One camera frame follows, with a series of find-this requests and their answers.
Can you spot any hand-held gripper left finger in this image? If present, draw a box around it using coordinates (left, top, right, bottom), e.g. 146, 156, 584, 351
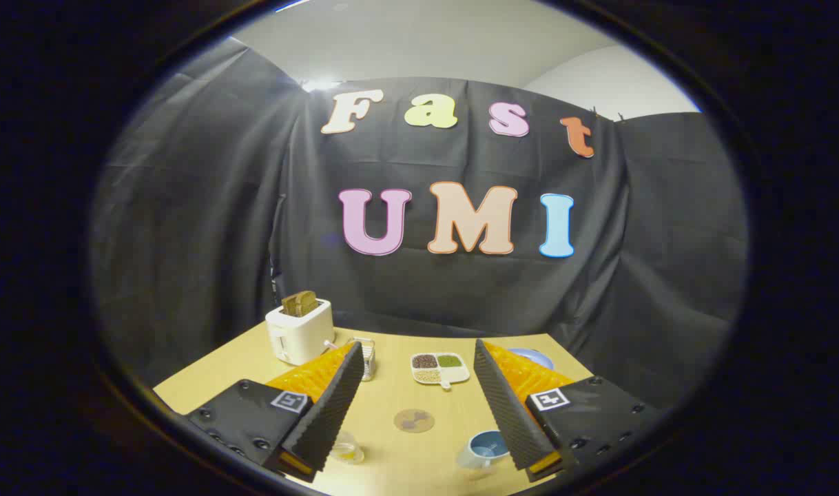
185, 342, 366, 482

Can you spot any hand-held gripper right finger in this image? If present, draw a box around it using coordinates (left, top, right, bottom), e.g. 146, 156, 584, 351
473, 338, 659, 483

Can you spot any blue and white cup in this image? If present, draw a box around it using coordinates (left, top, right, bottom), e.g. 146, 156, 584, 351
457, 431, 511, 473

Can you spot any clear juice bottle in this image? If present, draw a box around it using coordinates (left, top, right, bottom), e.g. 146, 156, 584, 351
329, 431, 366, 465

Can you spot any round brown coaster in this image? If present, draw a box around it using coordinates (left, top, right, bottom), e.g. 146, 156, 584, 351
393, 409, 435, 433

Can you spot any blue plate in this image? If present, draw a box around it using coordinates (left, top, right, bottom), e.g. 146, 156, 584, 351
508, 347, 555, 371

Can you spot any wooden table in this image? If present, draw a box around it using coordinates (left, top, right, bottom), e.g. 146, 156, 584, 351
153, 320, 596, 496

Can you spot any white toaster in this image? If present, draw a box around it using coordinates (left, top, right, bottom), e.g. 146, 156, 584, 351
265, 298, 336, 366

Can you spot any white divided dish with grains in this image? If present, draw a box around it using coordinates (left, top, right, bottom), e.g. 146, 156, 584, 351
411, 352, 471, 391

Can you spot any brown bread slice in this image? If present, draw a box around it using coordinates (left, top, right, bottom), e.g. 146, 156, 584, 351
280, 290, 318, 318

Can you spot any black backdrop cloth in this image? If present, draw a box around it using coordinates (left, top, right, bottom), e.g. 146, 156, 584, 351
89, 38, 749, 414

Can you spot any small metal wire rack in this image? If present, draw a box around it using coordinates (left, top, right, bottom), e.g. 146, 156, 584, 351
347, 337, 377, 382

